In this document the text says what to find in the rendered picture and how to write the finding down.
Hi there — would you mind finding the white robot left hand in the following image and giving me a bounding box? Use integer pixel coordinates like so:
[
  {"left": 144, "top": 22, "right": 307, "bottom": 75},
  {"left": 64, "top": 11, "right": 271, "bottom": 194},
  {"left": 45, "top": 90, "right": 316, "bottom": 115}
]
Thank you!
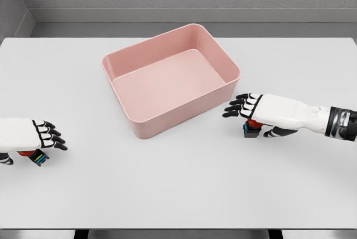
[{"left": 0, "top": 118, "right": 69, "bottom": 166}]

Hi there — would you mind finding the pink rectangular plastic basket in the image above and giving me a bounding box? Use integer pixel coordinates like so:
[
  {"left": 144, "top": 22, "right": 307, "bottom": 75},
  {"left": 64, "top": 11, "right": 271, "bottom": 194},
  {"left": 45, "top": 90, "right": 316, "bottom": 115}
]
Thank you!
[{"left": 101, "top": 23, "right": 242, "bottom": 140}]

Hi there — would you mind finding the red button switch black base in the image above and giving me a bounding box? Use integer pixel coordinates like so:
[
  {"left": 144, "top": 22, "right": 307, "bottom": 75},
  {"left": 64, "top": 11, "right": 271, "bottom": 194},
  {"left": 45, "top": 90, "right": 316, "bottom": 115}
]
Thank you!
[{"left": 243, "top": 119, "right": 262, "bottom": 139}]

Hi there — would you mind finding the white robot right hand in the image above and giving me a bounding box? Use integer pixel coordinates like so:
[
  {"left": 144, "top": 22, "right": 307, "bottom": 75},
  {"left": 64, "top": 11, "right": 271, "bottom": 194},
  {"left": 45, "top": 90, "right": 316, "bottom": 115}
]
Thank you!
[{"left": 222, "top": 92, "right": 308, "bottom": 139}]

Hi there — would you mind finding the red button switch striped base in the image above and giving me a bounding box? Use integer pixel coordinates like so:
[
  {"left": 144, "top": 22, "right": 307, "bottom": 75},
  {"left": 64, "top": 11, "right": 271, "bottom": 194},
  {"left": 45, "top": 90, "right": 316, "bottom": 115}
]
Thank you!
[{"left": 17, "top": 149, "right": 50, "bottom": 167}]

